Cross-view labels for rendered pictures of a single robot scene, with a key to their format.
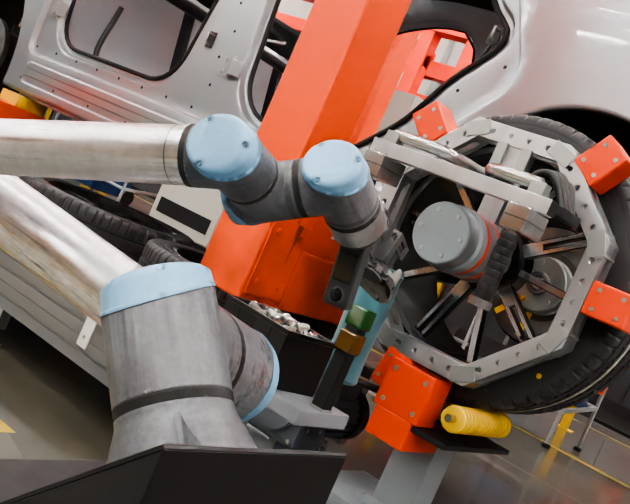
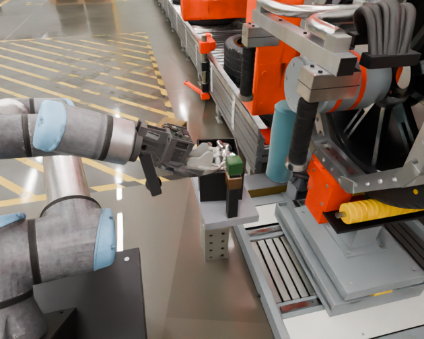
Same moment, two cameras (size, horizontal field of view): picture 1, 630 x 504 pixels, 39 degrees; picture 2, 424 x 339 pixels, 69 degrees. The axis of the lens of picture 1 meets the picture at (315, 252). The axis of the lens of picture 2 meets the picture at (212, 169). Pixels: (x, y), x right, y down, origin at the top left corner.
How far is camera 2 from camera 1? 1.29 m
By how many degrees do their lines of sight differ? 51
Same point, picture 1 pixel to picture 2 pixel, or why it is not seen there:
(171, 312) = not seen: outside the picture
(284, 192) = not seen: hidden behind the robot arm
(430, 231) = (291, 85)
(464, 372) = (347, 184)
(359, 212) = (82, 153)
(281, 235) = (266, 74)
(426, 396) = (328, 194)
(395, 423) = (315, 206)
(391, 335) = (312, 146)
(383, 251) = (163, 154)
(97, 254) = (47, 169)
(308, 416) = (215, 224)
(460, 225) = not seen: hidden behind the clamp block
